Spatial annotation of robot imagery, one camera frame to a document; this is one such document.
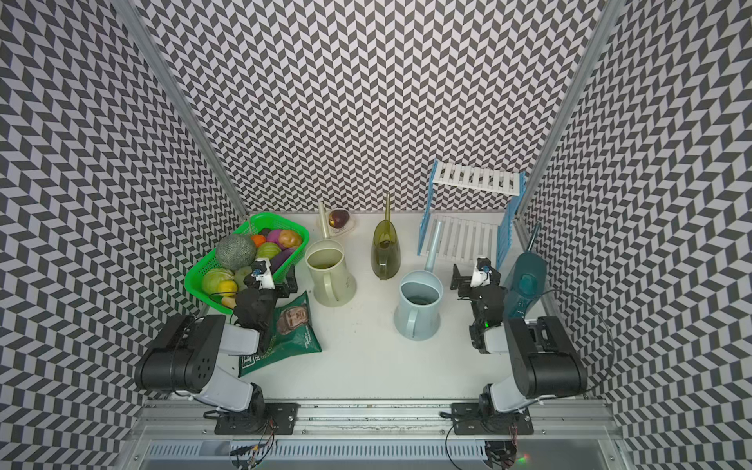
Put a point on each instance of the dark green melon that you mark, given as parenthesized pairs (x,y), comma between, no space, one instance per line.
(236,251)

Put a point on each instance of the blue white slatted shelf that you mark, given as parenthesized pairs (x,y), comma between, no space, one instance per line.
(464,240)

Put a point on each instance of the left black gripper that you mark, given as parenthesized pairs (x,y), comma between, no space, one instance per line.
(291,283)

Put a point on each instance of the yellow lemon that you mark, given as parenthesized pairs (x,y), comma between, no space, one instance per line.
(227,288)

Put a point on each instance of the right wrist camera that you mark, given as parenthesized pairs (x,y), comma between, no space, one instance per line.
(482,273)

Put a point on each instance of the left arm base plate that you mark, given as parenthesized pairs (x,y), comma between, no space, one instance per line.
(276,418)

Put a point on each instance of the teal transparent watering can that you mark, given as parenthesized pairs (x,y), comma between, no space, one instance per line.
(525,283)

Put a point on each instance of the green apple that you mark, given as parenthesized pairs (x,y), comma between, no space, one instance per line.
(240,275)

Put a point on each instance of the cream watering can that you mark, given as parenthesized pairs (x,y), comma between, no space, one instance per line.
(333,284)

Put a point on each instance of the light green cabbage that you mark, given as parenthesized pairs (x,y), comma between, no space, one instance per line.
(268,250)

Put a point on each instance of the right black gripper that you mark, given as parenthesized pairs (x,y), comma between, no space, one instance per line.
(463,281)

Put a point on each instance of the purple eggplant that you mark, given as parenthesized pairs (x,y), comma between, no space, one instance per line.
(280,259)

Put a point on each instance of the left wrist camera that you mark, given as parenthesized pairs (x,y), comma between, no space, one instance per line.
(261,275)

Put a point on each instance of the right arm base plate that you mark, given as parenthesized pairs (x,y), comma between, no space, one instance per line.
(471,421)

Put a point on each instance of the clear bowl with plum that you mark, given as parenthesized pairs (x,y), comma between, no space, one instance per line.
(339,222)

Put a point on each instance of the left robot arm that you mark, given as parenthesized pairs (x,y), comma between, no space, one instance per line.
(183,358)

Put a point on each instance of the olive transparent watering can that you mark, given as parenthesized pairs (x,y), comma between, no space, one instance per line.
(385,249)

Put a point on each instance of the green chips bag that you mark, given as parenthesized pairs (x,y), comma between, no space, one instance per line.
(292,334)

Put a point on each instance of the brown potato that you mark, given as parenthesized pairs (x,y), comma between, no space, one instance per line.
(289,239)

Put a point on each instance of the pale green squash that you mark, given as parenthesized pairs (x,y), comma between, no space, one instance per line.
(212,277)

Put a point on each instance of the light blue watering can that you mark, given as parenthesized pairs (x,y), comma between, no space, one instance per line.
(417,317)

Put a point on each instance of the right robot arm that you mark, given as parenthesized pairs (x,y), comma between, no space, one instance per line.
(544,363)

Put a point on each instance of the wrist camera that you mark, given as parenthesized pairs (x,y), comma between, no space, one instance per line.
(261,275)
(482,273)

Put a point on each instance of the purple onion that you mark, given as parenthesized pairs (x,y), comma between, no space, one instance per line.
(273,236)

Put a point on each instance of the green plastic basket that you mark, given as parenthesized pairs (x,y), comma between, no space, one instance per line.
(261,223)

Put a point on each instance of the orange carrot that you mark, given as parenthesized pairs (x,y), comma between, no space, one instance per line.
(259,240)

